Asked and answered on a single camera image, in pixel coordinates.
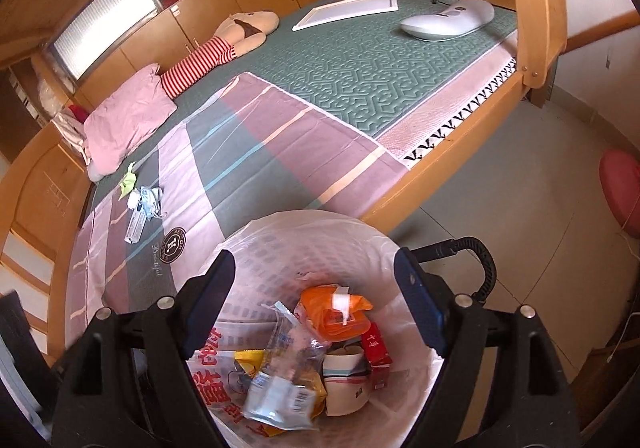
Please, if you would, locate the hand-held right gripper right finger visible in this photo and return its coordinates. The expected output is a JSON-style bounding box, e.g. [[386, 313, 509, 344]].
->
[[393, 248, 583, 448]]

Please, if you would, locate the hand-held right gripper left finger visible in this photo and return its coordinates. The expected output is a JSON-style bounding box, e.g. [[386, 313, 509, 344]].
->
[[50, 249, 237, 448]]

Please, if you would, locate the red packet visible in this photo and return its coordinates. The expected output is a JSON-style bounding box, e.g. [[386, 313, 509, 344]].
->
[[361, 322, 392, 391]]

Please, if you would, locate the yellow snack packet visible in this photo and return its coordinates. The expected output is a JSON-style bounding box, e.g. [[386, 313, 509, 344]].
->
[[234, 349, 271, 379]]

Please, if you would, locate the orange packet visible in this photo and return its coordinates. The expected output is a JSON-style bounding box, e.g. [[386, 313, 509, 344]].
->
[[299, 284, 375, 343]]

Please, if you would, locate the white paper cup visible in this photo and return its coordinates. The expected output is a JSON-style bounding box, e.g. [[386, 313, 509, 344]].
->
[[320, 345, 373, 418]]

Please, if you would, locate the white bag-lined wastebasket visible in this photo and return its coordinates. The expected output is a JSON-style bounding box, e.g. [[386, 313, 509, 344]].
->
[[102, 210, 446, 448]]

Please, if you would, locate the clear plastic wrapper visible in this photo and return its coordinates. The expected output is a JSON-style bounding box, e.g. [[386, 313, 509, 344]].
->
[[242, 303, 331, 431]]

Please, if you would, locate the clear plastic bottle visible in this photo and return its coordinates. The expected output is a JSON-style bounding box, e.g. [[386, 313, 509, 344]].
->
[[124, 205, 147, 245]]

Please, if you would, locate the blue face mask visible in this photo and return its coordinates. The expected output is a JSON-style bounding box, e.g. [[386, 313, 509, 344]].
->
[[137, 185, 168, 221]]

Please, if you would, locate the green crumpled wrapper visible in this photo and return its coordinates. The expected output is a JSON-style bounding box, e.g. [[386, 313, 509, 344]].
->
[[117, 162, 140, 201]]

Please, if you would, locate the purple plaid bed sheet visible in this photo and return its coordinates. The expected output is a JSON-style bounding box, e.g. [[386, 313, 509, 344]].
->
[[62, 72, 411, 354]]

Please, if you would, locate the pink pillow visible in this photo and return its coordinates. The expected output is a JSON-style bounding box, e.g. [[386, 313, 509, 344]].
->
[[82, 64, 178, 181]]

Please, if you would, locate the white folded cloth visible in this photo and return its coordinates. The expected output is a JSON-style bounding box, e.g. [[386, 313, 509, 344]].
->
[[50, 102, 93, 163]]

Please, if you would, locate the red round cushion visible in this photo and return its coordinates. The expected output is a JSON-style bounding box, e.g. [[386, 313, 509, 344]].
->
[[597, 149, 640, 233]]

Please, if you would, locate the red striped stuffed doll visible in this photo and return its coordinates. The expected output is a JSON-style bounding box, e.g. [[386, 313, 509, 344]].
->
[[160, 10, 281, 101]]

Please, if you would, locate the white massage pillow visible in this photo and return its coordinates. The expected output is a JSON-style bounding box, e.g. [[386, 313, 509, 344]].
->
[[399, 0, 496, 42]]

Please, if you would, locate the frosted glass window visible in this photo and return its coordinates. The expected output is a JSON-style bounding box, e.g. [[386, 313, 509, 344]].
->
[[47, 0, 161, 78]]

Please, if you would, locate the black cable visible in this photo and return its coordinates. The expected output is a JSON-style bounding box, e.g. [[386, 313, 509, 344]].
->
[[412, 236, 498, 301]]

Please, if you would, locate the white rectangular frame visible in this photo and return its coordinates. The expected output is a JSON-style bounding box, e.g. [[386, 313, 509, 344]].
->
[[291, 0, 399, 33]]

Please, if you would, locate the wooden bed frame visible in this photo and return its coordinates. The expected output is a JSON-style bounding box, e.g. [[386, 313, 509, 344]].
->
[[0, 0, 571, 364]]

